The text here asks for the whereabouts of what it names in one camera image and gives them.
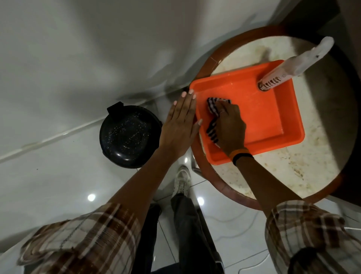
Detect black speckled lidded bin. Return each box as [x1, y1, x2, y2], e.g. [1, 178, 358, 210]
[99, 102, 163, 169]

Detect dark trousers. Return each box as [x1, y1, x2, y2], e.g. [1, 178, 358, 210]
[132, 193, 225, 274]

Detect orange plastic tray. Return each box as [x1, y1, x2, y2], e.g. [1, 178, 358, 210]
[189, 59, 306, 166]

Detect black wristband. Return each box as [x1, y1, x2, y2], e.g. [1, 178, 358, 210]
[232, 154, 254, 166]

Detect round wooden-rimmed marble table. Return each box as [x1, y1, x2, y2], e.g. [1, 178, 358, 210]
[191, 26, 359, 212]

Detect person's left hand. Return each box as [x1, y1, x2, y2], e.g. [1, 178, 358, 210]
[159, 89, 203, 159]

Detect dark checked cleaning cloth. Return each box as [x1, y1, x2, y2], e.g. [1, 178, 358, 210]
[206, 97, 232, 145]

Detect person's right hand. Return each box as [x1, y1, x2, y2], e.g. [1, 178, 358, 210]
[213, 100, 249, 156]

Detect white sneaker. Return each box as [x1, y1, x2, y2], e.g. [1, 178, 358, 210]
[171, 166, 192, 199]

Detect brown plaid shirt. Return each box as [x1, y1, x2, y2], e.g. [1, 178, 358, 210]
[16, 200, 361, 274]

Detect person's right forearm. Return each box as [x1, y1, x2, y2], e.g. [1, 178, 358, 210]
[235, 156, 303, 218]

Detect person's left forearm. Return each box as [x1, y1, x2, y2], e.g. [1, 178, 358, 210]
[108, 147, 181, 226]

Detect orange wristband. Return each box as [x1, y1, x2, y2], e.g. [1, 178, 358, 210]
[228, 148, 251, 160]

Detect white spray bottle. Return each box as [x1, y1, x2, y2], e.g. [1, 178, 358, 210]
[258, 36, 335, 92]

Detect white floor cable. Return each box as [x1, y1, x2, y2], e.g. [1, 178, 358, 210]
[212, 209, 272, 274]

